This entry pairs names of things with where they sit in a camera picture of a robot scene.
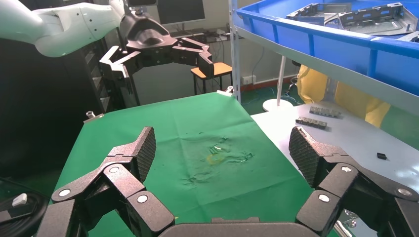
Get white round-base lamp stand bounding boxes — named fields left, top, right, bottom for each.
left=262, top=55, right=294, bottom=113

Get grey metal clip strip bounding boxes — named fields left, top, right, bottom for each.
left=295, top=116, right=328, bottom=129
left=309, top=106, right=343, bottom=119

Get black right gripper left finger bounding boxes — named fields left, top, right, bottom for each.
left=36, top=126, right=176, bottom=237

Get white metal shelf board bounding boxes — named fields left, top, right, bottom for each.
left=235, top=25, right=419, bottom=116

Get galvanized sheet metal bracket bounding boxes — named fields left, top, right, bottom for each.
left=338, top=2, right=419, bottom=36
left=397, top=31, right=419, bottom=42
left=286, top=3, right=352, bottom=26

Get black stand pole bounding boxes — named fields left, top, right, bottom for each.
left=130, top=67, right=141, bottom=107

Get perforated white shelf post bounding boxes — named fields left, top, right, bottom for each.
left=228, top=0, right=242, bottom=104

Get green table cloth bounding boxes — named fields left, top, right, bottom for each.
left=34, top=92, right=338, bottom=237

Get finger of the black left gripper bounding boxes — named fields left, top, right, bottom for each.
left=171, top=37, right=215, bottom=80
left=99, top=45, right=133, bottom=95

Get silver binder clip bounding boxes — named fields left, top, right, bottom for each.
left=216, top=85, right=235, bottom=97
left=83, top=111, right=105, bottom=124
left=333, top=209, right=358, bottom=237

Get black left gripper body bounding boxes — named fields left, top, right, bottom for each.
left=119, top=12, right=180, bottom=71

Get yellow plastic bag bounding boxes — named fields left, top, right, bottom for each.
left=296, top=64, right=392, bottom=128

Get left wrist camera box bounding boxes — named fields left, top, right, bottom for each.
left=126, top=0, right=159, bottom=7

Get black equipment box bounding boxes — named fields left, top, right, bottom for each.
left=170, top=28, right=210, bottom=43

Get wooden stool black legs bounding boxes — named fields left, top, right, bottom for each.
left=190, top=62, right=234, bottom=95

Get black equipment rack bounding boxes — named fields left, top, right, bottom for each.
left=0, top=39, right=114, bottom=179

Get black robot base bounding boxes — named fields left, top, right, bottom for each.
left=0, top=176, right=50, bottom=237

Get black computer monitor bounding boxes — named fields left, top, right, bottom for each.
left=157, top=0, right=207, bottom=32

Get small white tag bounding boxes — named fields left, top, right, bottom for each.
left=12, top=193, right=28, bottom=208

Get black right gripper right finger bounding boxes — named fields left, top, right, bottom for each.
left=289, top=126, right=419, bottom=237

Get blue plastic bin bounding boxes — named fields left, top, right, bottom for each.
left=235, top=0, right=419, bottom=96

